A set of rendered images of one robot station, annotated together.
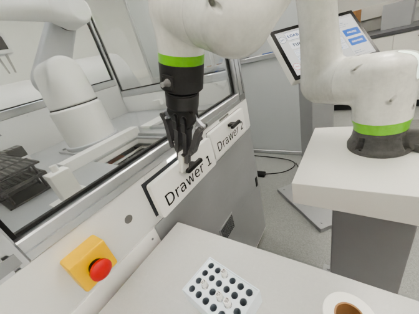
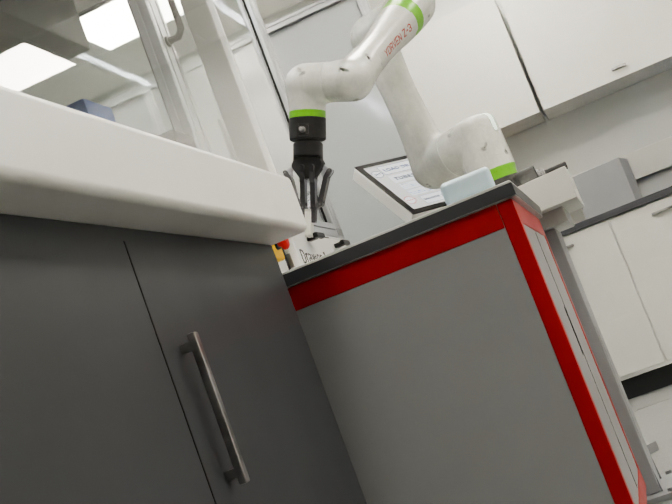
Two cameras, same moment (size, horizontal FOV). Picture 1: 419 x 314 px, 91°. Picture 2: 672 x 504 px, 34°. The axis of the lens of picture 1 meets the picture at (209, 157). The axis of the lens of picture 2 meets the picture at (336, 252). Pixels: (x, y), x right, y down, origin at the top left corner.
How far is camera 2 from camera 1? 240 cm
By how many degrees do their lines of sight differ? 42
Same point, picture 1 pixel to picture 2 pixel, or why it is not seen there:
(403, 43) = (634, 233)
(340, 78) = (443, 144)
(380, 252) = not seen: hidden behind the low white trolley
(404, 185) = not seen: hidden behind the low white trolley
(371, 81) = (463, 136)
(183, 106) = (313, 149)
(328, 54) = (426, 132)
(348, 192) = not seen: hidden behind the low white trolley
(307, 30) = (400, 115)
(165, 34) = (303, 95)
